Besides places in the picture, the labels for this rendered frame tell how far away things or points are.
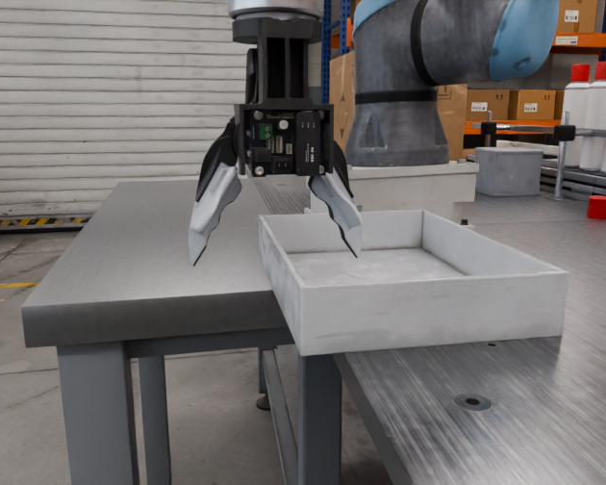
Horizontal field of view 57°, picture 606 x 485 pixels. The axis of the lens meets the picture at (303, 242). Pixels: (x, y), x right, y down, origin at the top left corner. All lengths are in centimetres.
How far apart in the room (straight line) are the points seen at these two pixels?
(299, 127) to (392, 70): 37
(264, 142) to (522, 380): 25
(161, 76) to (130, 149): 66
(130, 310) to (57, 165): 456
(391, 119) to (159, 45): 427
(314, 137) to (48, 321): 29
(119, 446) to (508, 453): 41
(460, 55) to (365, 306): 42
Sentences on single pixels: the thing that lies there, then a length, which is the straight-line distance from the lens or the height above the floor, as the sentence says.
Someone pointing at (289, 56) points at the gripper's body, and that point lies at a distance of 42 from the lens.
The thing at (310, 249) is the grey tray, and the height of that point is 84.
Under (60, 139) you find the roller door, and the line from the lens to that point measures 503.
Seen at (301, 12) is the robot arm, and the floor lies 107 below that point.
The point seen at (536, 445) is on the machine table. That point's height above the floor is 83.
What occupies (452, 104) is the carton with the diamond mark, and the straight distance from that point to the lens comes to 128.
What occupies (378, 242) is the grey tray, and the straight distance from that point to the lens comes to 67.
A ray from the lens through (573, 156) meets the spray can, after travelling 128.
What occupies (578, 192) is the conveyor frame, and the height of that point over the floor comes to 84.
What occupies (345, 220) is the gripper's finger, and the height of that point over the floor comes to 90.
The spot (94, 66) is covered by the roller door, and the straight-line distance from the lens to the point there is 499.
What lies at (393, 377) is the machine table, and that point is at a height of 83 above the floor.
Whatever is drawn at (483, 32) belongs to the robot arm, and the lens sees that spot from 72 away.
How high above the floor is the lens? 100
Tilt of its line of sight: 13 degrees down
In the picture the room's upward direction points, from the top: straight up
